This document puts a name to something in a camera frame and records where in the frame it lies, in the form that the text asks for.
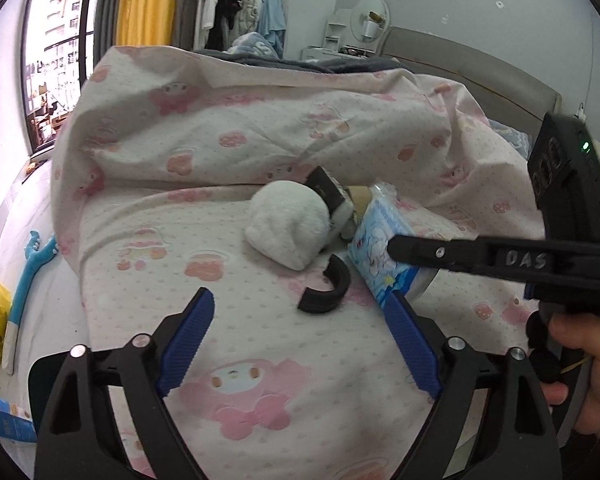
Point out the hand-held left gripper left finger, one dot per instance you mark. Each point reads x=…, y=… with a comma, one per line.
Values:
x=190, y=342

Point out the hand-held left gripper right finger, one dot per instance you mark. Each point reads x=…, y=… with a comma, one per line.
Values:
x=410, y=345

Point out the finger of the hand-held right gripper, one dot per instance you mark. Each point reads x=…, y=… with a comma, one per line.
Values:
x=430, y=255

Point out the blue tissue pack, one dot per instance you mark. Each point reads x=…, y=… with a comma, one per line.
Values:
x=375, y=250

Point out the clear plastic wrapper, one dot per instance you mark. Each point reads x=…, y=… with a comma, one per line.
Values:
x=382, y=191

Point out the black curved plastic piece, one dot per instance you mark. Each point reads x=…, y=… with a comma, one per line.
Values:
x=337, y=285

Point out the white bed sheet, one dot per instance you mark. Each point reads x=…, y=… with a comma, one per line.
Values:
x=55, y=320

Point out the white plush ball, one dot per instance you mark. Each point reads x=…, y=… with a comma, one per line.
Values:
x=285, y=220

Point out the beige bed headboard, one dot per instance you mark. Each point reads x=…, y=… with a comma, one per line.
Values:
x=480, y=70

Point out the blue back scratcher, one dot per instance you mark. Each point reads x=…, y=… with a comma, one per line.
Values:
x=40, y=250

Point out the blue cardboard box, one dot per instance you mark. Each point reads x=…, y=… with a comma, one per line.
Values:
x=5, y=417

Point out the pink printed blanket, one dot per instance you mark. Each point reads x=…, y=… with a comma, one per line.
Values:
x=230, y=125

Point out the grey blanket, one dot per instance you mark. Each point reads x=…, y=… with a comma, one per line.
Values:
x=290, y=62

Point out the white vanity shelf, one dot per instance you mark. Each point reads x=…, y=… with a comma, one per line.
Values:
x=336, y=30

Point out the round white vanity mirror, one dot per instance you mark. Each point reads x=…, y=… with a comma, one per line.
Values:
x=367, y=15

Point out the blue printed cloth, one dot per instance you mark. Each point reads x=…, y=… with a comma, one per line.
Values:
x=252, y=45

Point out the light blue hanging shirt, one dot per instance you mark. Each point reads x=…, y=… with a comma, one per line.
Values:
x=274, y=20

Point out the white puffy vest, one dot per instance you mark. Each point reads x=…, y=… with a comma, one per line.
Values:
x=250, y=5

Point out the white hanging shirt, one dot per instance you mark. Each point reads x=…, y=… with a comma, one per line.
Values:
x=207, y=15

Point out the grey hanging garment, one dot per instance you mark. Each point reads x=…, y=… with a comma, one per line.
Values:
x=186, y=10

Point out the window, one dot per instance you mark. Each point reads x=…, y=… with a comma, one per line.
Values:
x=60, y=35

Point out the yellow curtain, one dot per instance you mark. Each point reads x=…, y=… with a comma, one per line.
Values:
x=150, y=0

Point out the grey curtain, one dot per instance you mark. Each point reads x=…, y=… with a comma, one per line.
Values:
x=109, y=5

